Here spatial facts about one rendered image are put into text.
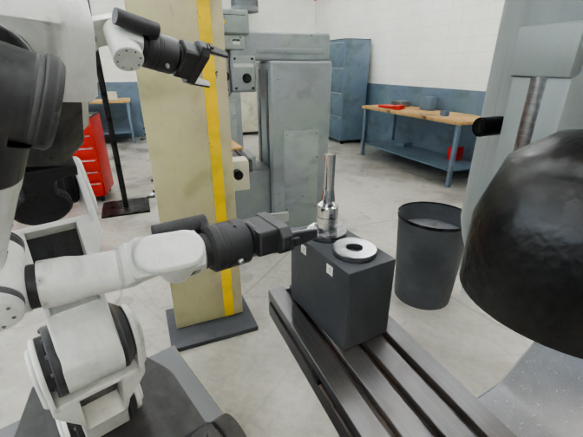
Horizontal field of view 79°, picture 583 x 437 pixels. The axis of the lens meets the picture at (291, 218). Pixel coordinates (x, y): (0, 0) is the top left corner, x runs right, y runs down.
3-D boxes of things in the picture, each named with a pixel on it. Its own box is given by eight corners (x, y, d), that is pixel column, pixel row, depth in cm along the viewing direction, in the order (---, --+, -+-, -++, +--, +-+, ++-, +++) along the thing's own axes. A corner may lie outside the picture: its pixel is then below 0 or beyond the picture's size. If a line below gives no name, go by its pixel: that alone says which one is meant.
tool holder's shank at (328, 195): (318, 205, 77) (319, 154, 73) (324, 200, 80) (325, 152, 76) (331, 207, 76) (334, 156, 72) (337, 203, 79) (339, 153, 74)
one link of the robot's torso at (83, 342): (48, 392, 74) (-24, 178, 72) (134, 352, 85) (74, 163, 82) (50, 415, 62) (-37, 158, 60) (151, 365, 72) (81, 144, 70)
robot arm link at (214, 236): (239, 260, 62) (173, 280, 56) (223, 275, 71) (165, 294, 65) (217, 202, 64) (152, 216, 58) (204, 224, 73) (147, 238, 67)
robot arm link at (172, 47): (193, 94, 98) (152, 85, 89) (183, 70, 101) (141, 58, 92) (215, 58, 90) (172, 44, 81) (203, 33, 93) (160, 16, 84)
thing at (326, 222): (312, 231, 80) (313, 210, 78) (320, 224, 83) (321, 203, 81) (332, 235, 78) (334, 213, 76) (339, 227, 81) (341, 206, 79)
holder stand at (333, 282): (343, 352, 73) (349, 268, 65) (290, 296, 90) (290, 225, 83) (387, 332, 78) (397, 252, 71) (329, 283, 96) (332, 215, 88)
